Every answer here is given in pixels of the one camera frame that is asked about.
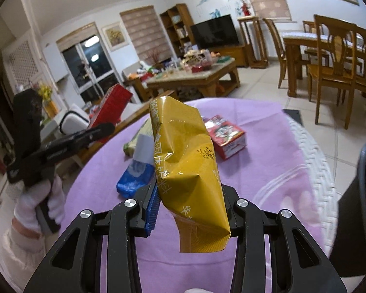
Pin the framed sunflower picture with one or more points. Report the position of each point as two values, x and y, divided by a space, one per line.
115 36

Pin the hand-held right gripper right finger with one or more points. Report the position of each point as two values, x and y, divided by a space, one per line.
231 203

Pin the plain red box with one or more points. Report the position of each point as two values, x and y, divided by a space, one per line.
112 103

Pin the wooden armchair with grey cushion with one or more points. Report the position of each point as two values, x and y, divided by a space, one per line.
131 73

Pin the white wicker table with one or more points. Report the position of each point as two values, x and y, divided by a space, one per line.
317 164

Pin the white lattice cabinet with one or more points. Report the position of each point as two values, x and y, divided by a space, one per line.
21 64

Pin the wooden bookshelf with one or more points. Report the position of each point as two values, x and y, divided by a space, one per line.
183 21

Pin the dark flat board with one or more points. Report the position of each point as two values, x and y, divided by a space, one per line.
292 116

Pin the person's left forearm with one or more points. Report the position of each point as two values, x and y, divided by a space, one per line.
21 250

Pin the yellow flowers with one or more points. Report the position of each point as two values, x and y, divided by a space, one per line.
45 91

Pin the tall wooden plant stand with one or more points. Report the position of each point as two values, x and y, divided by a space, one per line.
253 19

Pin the yellow snack bag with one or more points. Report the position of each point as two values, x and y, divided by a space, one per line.
183 158

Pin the white armchair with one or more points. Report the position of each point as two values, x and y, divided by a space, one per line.
76 119

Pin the red flower vase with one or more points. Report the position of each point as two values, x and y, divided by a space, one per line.
246 9

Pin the wooden television stand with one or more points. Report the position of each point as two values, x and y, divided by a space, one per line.
231 53

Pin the white standing air conditioner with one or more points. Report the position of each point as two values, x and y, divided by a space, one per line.
55 64

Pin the pile of assorted small items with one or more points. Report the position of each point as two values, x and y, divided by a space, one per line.
195 61

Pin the red box with cartoon print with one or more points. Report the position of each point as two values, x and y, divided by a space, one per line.
225 134

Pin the black trash bin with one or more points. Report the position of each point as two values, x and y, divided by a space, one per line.
363 204

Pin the black flat television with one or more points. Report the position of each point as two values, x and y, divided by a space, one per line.
215 32

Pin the person's left hand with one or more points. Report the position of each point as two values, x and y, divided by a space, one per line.
24 210

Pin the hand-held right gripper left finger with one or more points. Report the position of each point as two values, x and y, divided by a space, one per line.
151 213

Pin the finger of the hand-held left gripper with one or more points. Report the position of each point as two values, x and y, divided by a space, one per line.
91 134

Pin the blue tissue packet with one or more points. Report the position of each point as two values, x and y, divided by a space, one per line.
131 183

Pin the glass balcony door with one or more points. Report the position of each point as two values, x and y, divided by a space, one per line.
85 70

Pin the wooden coffee table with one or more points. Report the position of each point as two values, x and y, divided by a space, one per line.
213 79

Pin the green yellow snack packet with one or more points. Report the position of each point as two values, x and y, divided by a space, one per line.
131 146

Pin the brown striped door blind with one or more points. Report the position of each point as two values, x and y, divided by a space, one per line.
76 36

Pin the purple tablecloth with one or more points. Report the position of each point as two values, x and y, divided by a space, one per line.
262 158

